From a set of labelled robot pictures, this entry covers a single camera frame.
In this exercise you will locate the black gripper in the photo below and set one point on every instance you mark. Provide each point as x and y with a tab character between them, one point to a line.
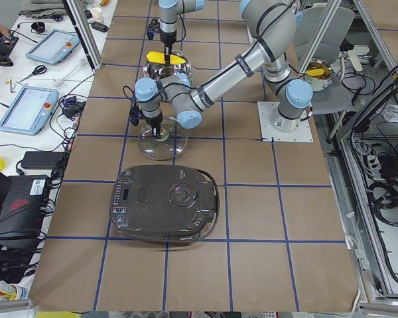
167	39
152	122

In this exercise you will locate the glass pot lid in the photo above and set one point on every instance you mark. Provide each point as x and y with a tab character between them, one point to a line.
171	142

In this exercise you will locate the yellow corn cob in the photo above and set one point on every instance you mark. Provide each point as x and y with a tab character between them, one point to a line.
162	58

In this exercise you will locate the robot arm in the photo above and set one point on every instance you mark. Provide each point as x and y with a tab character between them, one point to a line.
272	25
169	10

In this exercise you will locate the pale green electric pot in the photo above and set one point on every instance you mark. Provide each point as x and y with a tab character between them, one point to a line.
156	68

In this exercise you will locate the black rice cooker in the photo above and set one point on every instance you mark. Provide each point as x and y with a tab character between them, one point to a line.
165	203

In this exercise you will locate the far teach pendant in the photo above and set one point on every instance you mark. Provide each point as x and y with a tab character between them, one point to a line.
54	48

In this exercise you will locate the teach pendant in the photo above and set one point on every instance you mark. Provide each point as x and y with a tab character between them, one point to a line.
54	48
30	110

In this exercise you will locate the near teach pendant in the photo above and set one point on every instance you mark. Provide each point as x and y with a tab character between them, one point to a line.
30	110

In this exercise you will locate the black power adapter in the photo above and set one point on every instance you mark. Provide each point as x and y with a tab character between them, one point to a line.
39	160

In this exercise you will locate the black laptop box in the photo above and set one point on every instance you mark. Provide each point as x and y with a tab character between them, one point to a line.
22	199

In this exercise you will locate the grey chair with bowl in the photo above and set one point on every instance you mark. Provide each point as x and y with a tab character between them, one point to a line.
328	50

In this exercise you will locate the aluminium frame post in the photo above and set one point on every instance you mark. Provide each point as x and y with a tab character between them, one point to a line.
80	23

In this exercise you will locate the black handled scissors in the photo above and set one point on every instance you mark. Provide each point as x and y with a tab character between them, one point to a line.
38	70

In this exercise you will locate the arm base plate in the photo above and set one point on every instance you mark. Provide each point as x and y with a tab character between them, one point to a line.
275	128

